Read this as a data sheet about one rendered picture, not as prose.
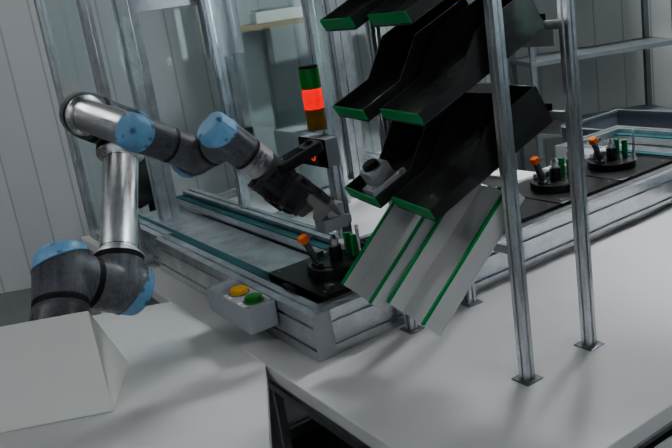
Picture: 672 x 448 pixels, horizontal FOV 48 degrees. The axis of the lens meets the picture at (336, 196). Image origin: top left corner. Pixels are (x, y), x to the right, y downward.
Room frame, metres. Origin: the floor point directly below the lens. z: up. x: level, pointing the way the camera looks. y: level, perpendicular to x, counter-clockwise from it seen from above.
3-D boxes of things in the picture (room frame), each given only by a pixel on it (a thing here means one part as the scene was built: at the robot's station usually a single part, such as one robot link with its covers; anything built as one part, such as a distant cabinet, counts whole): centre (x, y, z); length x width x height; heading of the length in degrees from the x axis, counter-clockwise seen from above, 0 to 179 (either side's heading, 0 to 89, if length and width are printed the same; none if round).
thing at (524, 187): (2.04, -0.61, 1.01); 0.24 x 0.24 x 0.13; 32
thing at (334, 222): (1.65, 0.01, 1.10); 0.08 x 0.04 x 0.07; 122
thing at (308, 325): (1.80, 0.29, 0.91); 0.89 x 0.06 x 0.11; 32
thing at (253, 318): (1.61, 0.25, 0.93); 0.21 x 0.07 x 0.06; 32
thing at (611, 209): (1.90, -0.39, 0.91); 1.24 x 0.33 x 0.10; 122
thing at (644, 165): (2.17, -0.82, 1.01); 0.24 x 0.24 x 0.13; 32
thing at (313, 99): (1.87, 0.02, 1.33); 0.05 x 0.05 x 0.05
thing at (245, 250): (1.91, 0.16, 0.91); 0.84 x 0.28 x 0.10; 32
